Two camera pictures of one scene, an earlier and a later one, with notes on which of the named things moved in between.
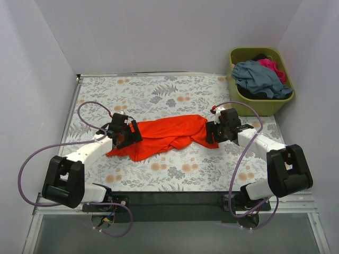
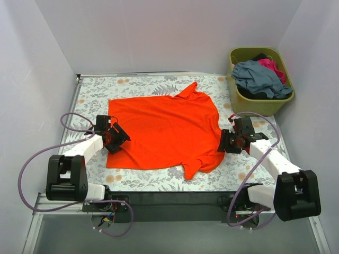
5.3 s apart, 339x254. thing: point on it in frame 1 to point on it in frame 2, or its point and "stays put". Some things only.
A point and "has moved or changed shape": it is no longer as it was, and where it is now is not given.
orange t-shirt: [160, 135] has moved or changed shape
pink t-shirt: [271, 65] stays put
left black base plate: [119, 199] stays put
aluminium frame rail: [290, 203] stays put
